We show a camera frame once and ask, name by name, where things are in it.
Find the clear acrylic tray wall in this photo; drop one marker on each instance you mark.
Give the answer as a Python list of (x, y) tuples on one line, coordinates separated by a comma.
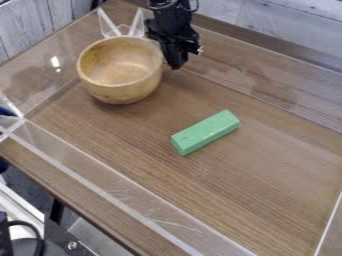
[(251, 195)]

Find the black table leg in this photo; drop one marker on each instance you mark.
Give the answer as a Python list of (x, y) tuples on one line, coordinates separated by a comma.
[(56, 211)]

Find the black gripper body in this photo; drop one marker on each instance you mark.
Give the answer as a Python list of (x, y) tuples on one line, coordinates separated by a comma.
[(175, 31)]

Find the black metal bracket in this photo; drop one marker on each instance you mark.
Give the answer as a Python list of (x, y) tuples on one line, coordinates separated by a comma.
[(60, 242)]

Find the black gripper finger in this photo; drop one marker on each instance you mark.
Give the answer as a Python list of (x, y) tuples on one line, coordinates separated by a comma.
[(167, 48), (180, 57)]

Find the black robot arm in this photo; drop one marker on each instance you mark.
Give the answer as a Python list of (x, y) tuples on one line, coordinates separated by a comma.
[(171, 8)]

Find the light wooden bowl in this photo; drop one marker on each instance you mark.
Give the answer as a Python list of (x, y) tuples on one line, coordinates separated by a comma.
[(120, 69)]

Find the green rectangular block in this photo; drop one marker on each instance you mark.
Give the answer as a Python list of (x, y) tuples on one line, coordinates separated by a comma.
[(204, 132)]

